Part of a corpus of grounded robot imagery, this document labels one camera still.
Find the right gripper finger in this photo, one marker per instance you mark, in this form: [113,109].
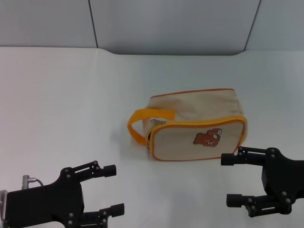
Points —
[237,159]
[237,200]

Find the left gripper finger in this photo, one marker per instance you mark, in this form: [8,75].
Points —
[108,171]
[114,210]

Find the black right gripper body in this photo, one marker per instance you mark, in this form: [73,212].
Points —
[285,175]

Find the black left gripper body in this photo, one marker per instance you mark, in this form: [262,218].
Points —
[45,204]

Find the beige food bag orange trim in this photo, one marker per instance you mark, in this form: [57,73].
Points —
[190,107]

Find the silver zipper pull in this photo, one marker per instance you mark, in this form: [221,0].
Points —
[158,121]

